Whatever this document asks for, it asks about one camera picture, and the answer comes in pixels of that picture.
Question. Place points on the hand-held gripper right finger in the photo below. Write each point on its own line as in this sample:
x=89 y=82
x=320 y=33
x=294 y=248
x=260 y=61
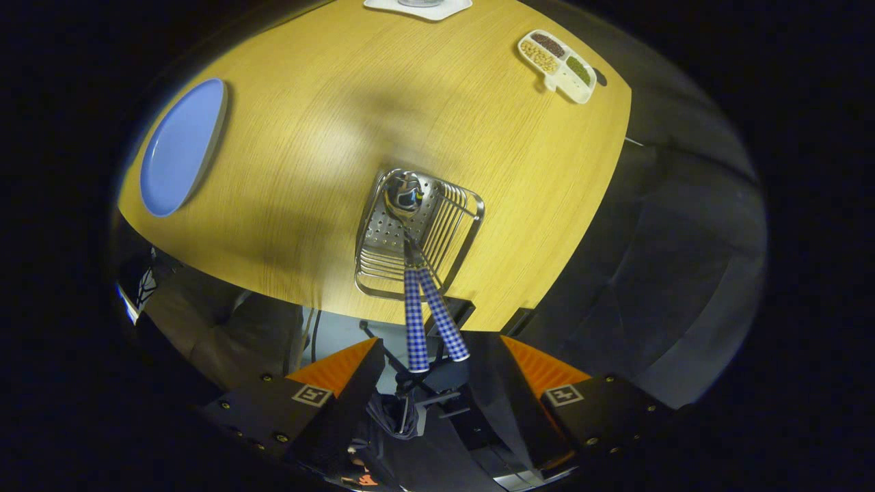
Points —
x=523 y=410

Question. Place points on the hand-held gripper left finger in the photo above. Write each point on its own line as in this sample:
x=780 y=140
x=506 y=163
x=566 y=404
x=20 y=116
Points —
x=355 y=403

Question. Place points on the person's brown trousers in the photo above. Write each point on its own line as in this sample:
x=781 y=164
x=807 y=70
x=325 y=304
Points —
x=225 y=335

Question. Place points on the white printed board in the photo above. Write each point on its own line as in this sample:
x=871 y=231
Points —
x=145 y=290

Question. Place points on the blue plate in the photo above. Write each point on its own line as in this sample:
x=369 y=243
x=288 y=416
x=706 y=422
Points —
x=181 y=147

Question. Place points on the white divided bean dish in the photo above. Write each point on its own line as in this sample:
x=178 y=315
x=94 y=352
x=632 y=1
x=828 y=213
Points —
x=557 y=65

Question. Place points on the white coaster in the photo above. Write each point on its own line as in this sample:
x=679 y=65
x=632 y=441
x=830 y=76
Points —
x=383 y=7

